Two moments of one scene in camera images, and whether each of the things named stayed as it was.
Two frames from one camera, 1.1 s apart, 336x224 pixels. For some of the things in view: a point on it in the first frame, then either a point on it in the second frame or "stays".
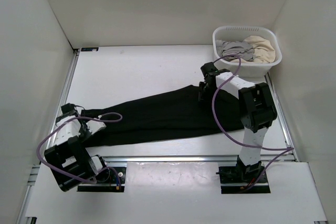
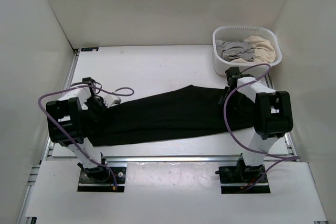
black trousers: x=181 y=113 stays
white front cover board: x=181 y=190 stays
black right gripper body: x=205 y=93 -> x=234 y=99
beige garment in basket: x=264 y=51 stays
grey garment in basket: x=240 y=49 stays
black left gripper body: x=84 y=132 -> x=96 y=108
